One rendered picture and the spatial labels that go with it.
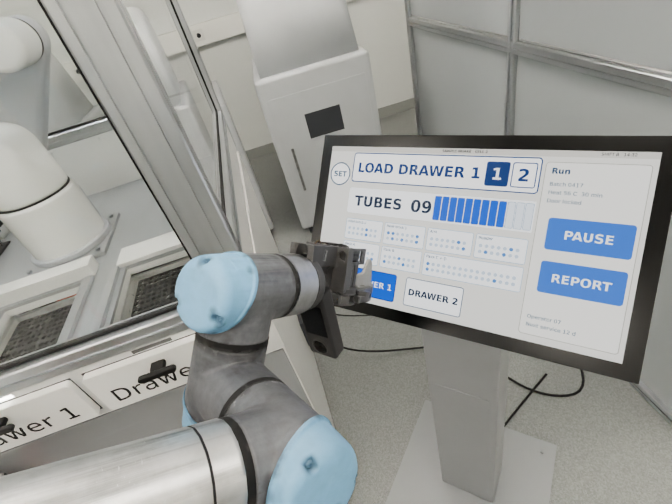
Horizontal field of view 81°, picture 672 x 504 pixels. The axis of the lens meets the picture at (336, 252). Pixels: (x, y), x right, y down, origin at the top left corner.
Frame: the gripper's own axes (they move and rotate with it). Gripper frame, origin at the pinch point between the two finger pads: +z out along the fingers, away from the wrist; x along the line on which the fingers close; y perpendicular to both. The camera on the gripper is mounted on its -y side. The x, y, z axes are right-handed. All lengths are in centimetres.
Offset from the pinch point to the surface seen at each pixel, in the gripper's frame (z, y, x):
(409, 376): 99, -49, 20
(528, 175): 1.7, 20.6, -22.1
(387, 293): 1.7, -0.2, -3.6
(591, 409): 106, -42, -44
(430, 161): 1.7, 22.0, -7.6
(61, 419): -18, -37, 55
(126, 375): -13, -25, 43
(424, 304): 1.7, -0.7, -10.1
